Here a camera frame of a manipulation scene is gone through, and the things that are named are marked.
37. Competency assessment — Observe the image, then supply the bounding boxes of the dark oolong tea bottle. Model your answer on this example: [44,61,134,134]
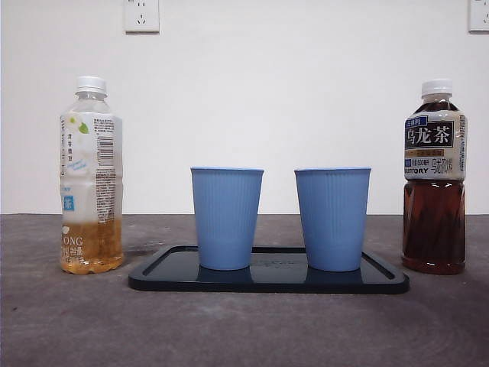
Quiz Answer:
[400,79,468,276]

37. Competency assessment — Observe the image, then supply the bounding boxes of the blue ribbed plastic cup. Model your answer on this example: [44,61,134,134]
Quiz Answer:
[293,166,372,273]
[189,166,265,271]

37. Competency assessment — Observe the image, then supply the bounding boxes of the jasmine oolong tea bottle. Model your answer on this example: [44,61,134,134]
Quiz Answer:
[59,75,125,275]

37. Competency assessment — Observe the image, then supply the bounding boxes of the white wall socket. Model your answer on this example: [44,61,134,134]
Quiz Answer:
[124,0,160,34]
[468,0,489,33]

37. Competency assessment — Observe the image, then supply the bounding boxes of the dark blue rectangular tray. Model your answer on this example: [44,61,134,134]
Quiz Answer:
[127,245,410,294]

